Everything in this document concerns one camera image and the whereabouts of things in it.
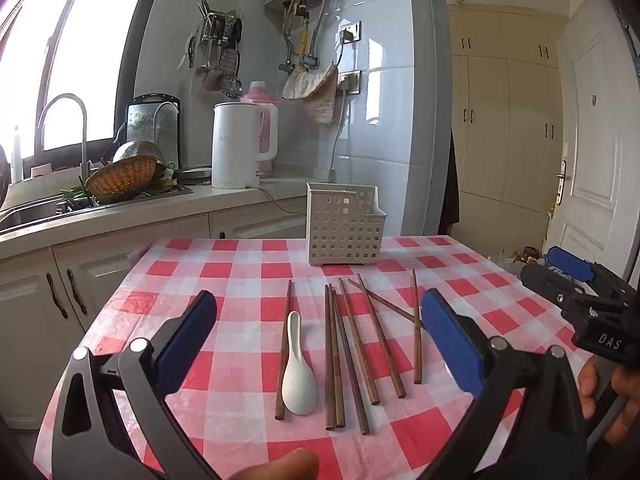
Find row of wooden chopsticks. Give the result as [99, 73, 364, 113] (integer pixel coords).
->
[274, 268, 427, 436]

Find black framed cutting board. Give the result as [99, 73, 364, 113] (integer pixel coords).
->
[123, 93, 181, 162]

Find beige hanging dishcloth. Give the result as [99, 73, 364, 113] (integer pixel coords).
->
[281, 62, 339, 125]

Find person's left hand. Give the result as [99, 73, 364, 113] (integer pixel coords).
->
[234, 447, 321, 480]

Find white perforated plastic basket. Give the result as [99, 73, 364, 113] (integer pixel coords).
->
[306, 182, 389, 267]

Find corrugated metal hose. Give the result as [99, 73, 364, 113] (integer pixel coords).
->
[307, 0, 331, 63]

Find red checked tablecloth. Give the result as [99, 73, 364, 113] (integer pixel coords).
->
[37, 237, 596, 480]

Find white electric kettle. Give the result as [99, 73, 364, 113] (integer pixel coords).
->
[211, 101, 280, 190]

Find round vented lid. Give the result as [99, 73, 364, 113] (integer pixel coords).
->
[177, 166, 212, 184]

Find person's right hand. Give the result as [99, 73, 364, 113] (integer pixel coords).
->
[578, 356, 640, 442]

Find kitchen window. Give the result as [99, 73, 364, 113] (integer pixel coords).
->
[0, 0, 157, 172]

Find metal colander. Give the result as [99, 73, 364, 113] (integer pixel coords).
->
[112, 140, 167, 167]

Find pile of bags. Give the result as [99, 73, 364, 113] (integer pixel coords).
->
[494, 244, 552, 274]

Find white panel door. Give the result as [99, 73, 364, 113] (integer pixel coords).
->
[541, 0, 640, 272]

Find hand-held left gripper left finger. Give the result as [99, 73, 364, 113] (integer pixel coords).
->
[52, 290, 221, 480]

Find hanging metal grater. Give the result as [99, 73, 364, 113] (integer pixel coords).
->
[220, 47, 244, 74]

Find white rice spoon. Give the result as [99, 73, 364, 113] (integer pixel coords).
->
[281, 311, 319, 416]

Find brown wicker basket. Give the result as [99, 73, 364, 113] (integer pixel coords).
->
[84, 155, 162, 204]

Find green onions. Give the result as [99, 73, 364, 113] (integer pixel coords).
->
[59, 169, 179, 207]

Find brass door handle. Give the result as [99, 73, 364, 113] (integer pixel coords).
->
[554, 160, 569, 207]

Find tall metal sink faucet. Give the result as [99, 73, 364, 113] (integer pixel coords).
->
[37, 93, 92, 182]

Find pink thermos jug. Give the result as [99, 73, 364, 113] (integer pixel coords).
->
[239, 81, 282, 179]

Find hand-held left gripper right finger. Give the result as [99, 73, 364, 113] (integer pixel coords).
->
[419, 287, 597, 480]

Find steel kitchen sink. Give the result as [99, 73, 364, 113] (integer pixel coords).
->
[0, 184, 194, 234]

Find cream tall cupboard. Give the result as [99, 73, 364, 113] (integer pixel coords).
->
[446, 3, 567, 242]

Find cream kitchen base cabinet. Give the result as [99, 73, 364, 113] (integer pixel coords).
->
[0, 209, 309, 432]

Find metal wall utensil rack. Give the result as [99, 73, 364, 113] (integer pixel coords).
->
[199, 0, 244, 44]

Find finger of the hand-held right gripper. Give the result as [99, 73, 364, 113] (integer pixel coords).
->
[520, 264, 590, 307]
[546, 246, 626, 301]

